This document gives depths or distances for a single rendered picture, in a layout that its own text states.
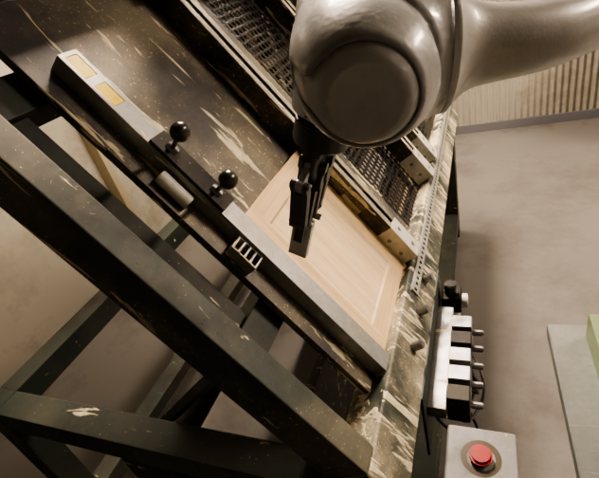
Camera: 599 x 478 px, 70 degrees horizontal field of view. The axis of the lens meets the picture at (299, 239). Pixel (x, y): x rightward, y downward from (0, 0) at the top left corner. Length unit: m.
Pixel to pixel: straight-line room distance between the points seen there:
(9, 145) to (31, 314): 2.48
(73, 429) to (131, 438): 0.21
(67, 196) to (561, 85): 4.28
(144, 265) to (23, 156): 0.24
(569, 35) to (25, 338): 3.11
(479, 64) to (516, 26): 0.04
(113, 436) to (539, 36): 1.31
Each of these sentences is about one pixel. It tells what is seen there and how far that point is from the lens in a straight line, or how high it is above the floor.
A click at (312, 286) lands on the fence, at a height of 1.13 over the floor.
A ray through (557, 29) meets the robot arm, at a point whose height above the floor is 1.64.
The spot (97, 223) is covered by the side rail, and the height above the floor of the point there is 1.47.
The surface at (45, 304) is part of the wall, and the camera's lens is 3.27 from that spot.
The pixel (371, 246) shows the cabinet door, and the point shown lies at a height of 1.01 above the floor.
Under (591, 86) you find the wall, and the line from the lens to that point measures 4.67.
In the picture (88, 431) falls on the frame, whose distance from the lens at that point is 1.47.
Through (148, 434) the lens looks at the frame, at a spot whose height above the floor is 0.79.
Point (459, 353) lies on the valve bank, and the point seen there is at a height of 0.77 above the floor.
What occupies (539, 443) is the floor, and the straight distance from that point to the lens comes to 2.06.
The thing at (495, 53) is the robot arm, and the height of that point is 1.64.
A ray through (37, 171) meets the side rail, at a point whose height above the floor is 1.57.
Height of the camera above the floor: 1.73
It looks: 31 degrees down
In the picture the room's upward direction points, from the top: 16 degrees counter-clockwise
